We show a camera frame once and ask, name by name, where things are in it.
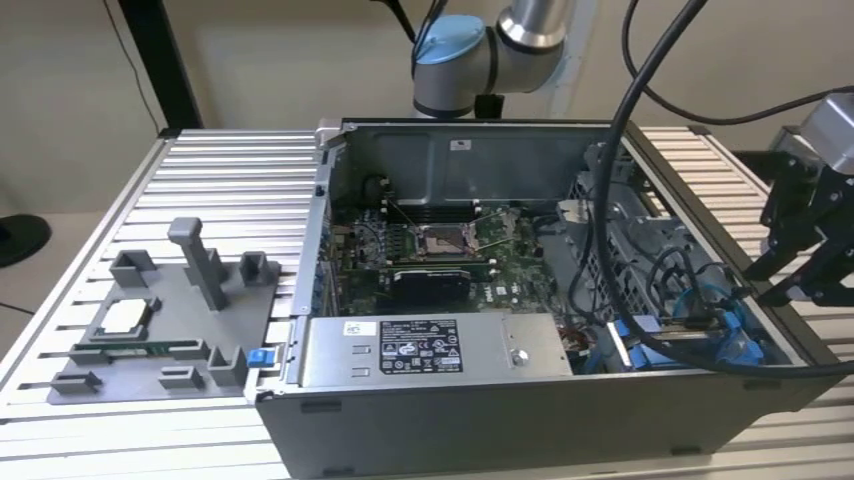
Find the grey parts rack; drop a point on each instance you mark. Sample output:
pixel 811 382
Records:
pixel 180 320

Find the black round stand base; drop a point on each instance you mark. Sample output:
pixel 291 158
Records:
pixel 23 240

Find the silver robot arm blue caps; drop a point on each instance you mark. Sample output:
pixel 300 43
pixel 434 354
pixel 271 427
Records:
pixel 454 70

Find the green motherboard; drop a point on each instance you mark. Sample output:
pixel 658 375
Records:
pixel 520 270

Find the black label sticker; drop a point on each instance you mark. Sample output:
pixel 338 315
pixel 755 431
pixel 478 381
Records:
pixel 420 347

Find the silver CPU chip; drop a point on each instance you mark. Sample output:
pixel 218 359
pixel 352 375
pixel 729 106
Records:
pixel 121 317

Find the thin metal locking lever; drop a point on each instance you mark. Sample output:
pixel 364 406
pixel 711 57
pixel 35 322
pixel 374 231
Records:
pixel 406 212

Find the CPU socket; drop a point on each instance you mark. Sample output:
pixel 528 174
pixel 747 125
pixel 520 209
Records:
pixel 440 242

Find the small white barcode sticker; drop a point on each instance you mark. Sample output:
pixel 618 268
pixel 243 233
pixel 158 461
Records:
pixel 359 328

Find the blue case latch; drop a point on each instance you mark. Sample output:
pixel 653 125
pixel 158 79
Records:
pixel 260 359

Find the black open PC case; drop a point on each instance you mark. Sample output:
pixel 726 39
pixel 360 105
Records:
pixel 467 425

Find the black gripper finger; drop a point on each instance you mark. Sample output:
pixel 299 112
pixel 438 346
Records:
pixel 837 250
pixel 794 220

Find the silver power supply unit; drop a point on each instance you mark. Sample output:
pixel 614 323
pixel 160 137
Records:
pixel 480 350

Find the blue plastic bay clip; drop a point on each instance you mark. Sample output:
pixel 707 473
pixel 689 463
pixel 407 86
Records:
pixel 649 357

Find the black upright frame post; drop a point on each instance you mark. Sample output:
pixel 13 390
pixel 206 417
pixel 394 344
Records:
pixel 167 65

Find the black graphics card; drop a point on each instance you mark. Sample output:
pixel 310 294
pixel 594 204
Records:
pixel 427 290

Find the grey perforated drive cage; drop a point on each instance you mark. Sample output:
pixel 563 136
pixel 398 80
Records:
pixel 634 240

